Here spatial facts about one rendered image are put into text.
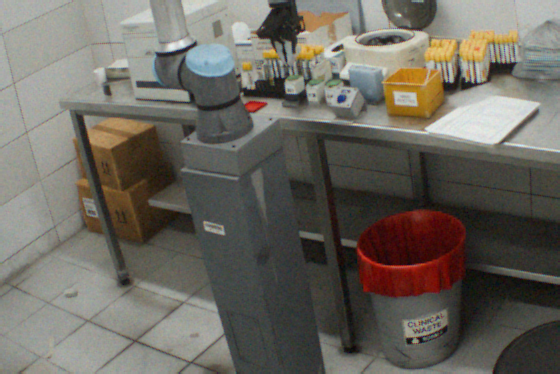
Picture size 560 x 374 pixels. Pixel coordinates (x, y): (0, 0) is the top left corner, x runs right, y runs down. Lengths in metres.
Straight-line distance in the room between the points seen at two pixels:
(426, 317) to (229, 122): 0.89
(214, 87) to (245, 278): 0.53
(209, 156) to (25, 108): 1.85
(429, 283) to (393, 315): 0.18
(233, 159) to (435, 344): 0.97
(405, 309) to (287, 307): 0.39
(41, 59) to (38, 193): 0.66
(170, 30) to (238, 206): 0.49
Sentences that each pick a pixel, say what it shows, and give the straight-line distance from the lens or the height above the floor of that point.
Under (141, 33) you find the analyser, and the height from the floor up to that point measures 1.13.
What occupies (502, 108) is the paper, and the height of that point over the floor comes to 0.89.
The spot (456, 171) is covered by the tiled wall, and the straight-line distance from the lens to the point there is 2.97.
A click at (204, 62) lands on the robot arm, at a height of 1.17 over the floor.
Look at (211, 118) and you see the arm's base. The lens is 2.06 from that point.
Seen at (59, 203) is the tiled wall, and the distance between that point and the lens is 3.99.
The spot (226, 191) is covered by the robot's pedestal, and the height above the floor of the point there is 0.83.
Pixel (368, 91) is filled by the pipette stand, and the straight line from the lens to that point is 2.35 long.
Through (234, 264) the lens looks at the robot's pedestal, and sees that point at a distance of 2.21.
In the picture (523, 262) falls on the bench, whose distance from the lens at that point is 2.64.
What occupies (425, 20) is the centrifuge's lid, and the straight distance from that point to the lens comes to 2.70.
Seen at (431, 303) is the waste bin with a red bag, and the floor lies 0.28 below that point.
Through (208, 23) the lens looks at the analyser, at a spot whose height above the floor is 1.11.
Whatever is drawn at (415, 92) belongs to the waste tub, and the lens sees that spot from 2.19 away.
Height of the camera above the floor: 1.70
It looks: 25 degrees down
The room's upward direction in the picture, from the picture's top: 11 degrees counter-clockwise
